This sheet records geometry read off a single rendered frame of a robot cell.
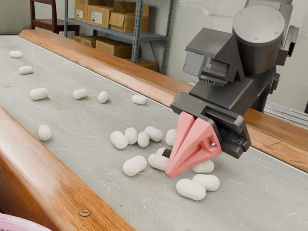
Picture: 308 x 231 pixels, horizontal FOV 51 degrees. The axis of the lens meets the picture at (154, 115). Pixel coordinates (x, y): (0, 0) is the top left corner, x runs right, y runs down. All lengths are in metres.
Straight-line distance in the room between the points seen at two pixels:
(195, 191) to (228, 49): 0.17
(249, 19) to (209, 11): 2.48
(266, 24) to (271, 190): 0.21
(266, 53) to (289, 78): 2.18
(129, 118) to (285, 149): 0.27
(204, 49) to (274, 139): 0.25
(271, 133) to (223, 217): 0.23
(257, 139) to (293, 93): 2.01
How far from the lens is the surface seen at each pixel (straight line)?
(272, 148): 0.55
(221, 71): 0.37
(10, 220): 0.31
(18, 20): 5.18
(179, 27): 3.06
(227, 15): 2.78
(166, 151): 0.44
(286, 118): 0.98
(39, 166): 0.39
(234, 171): 0.47
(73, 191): 0.35
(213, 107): 0.40
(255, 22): 0.39
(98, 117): 0.58
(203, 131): 0.38
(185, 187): 0.38
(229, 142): 0.42
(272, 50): 0.39
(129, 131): 0.49
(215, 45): 0.36
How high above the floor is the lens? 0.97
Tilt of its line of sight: 22 degrees down
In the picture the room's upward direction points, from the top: 7 degrees clockwise
